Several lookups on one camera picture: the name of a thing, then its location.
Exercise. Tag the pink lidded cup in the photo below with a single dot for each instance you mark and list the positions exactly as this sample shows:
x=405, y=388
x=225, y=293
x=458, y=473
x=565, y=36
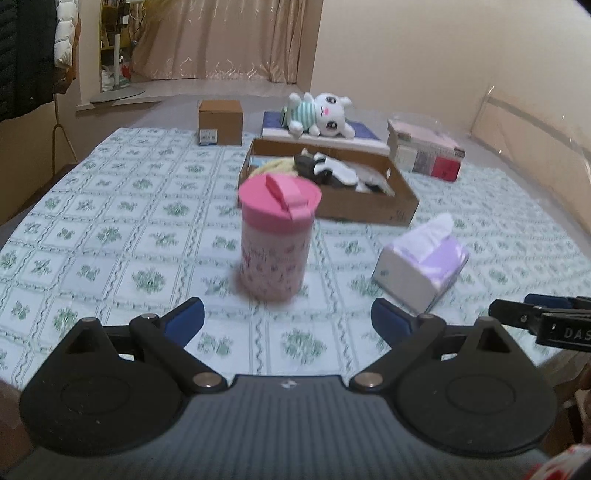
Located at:
x=277, y=258

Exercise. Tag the thick white red book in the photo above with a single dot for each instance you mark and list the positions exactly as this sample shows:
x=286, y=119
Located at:
x=434, y=166

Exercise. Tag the black puffer jacket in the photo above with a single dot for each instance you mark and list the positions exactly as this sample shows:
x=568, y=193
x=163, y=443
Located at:
x=9, y=69

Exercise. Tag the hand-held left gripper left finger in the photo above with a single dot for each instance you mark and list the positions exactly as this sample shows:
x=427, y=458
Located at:
x=187, y=316

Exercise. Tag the purple tissue pack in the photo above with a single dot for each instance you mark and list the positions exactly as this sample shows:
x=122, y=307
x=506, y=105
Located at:
x=434, y=263

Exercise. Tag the cluttered shelf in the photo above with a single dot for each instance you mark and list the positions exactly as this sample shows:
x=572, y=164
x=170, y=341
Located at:
x=107, y=41

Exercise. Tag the white flat box blue top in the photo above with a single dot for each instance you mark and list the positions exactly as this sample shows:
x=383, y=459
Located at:
x=360, y=133

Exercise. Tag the beige curtain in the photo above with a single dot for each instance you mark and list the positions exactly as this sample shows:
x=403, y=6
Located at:
x=221, y=37

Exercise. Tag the small closed cardboard box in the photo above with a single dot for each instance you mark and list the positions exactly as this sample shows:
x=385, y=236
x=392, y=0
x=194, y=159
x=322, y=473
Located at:
x=220, y=122

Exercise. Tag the pink cover book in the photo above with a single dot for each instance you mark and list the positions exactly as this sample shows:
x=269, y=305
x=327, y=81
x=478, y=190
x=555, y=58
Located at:
x=425, y=136

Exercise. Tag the floor stand round base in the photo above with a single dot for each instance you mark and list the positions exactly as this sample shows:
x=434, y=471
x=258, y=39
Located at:
x=117, y=94

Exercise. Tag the cardboard tray box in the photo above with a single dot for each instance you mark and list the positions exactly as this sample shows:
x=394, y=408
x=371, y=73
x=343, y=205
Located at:
x=360, y=205

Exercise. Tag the white plush bunny toy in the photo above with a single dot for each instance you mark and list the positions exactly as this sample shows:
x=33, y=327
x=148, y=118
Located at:
x=330, y=113

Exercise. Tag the cream knit cloth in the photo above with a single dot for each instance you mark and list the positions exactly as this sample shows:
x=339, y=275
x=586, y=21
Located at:
x=281, y=167

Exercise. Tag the wooden headboard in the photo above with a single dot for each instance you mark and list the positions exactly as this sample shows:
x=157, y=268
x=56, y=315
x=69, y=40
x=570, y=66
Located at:
x=531, y=124

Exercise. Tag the brown jacket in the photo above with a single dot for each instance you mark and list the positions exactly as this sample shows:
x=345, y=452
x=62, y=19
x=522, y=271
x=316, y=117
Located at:
x=72, y=74

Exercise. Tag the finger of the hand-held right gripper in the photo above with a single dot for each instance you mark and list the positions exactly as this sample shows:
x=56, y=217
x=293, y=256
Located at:
x=554, y=301
x=512, y=311

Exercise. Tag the person's red patterned clothing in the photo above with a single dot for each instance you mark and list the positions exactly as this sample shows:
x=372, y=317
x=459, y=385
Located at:
x=568, y=461

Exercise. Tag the white puffer jacket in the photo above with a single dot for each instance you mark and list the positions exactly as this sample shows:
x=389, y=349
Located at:
x=67, y=32

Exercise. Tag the floral patterned tablecloth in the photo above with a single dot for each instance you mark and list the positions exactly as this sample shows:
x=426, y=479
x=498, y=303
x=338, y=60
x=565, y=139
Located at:
x=115, y=230

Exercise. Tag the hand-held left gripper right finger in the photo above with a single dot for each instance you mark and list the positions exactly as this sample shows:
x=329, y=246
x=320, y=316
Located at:
x=390, y=318

